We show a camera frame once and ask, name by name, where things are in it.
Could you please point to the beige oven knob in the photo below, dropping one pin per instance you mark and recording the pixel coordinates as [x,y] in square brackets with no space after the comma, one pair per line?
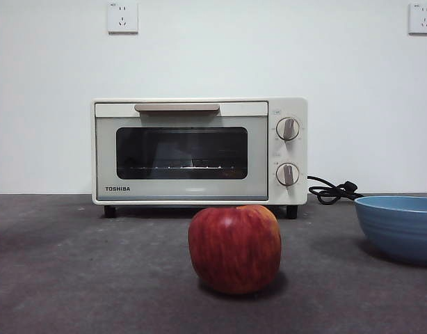
[287,174]
[288,129]

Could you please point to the red apple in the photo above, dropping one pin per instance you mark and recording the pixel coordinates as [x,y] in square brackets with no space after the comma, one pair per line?
[234,250]

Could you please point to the cream Toshiba toaster oven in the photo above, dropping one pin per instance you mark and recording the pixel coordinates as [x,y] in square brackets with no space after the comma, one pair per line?
[297,153]

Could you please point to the blue ribbed bowl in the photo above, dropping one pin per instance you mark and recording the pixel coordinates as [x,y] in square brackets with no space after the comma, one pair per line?
[401,233]

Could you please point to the white wall socket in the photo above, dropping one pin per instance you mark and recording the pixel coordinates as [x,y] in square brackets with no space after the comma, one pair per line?
[122,19]
[423,19]

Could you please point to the oven door with glass window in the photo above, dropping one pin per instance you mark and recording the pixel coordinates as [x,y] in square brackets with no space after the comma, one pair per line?
[105,156]

